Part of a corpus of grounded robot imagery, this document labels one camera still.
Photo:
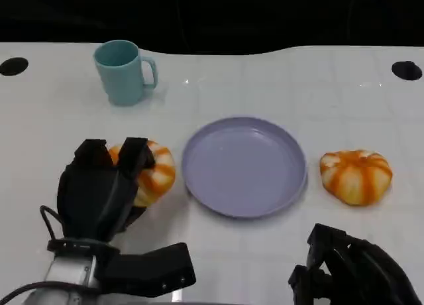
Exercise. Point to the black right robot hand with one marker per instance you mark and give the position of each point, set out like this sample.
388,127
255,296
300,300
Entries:
357,272

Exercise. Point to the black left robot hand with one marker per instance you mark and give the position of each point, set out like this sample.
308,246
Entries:
89,199

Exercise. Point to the orange white toy bread roll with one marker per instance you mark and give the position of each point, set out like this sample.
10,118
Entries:
356,179
159,175

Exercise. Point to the pale green mug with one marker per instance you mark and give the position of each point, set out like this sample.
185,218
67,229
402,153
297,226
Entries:
117,81

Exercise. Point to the lilac plate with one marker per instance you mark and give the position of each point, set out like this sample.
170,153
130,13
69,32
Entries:
243,165

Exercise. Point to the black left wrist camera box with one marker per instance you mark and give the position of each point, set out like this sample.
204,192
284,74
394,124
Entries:
149,268

